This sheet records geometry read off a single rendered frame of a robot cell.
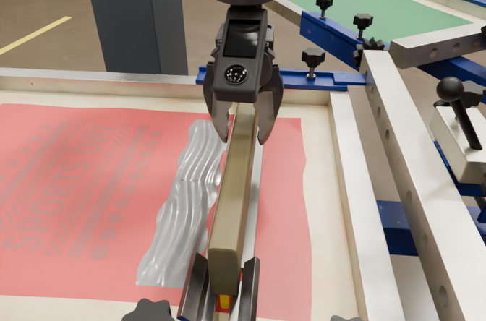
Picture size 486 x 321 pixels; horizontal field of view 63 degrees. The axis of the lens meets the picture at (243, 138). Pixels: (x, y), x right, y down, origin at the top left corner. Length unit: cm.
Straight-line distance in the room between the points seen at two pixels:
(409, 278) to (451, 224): 131
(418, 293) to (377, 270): 128
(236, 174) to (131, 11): 72
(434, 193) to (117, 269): 39
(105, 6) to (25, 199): 63
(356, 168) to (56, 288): 42
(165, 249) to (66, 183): 21
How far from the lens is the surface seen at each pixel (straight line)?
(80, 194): 64
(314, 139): 71
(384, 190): 212
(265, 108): 51
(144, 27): 111
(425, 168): 55
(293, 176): 63
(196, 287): 41
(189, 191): 59
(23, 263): 58
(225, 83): 41
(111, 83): 86
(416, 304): 173
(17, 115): 88
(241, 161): 48
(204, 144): 68
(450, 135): 57
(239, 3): 45
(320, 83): 80
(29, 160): 74
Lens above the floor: 137
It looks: 36 degrees down
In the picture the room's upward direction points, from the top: straight up
